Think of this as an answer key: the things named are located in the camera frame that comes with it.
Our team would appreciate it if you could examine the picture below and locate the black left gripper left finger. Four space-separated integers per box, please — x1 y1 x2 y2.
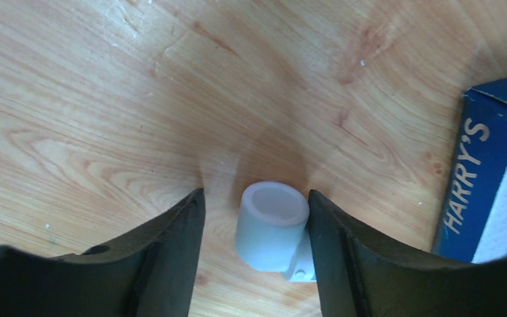
0 188 206 316

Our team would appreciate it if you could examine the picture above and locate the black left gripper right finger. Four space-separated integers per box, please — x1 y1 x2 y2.
308 190 507 316

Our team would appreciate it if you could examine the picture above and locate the white plastic pipe elbow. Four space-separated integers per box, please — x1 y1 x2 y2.
234 181 316 283

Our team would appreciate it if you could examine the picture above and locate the blue grey razor box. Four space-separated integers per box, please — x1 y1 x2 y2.
432 78 507 264

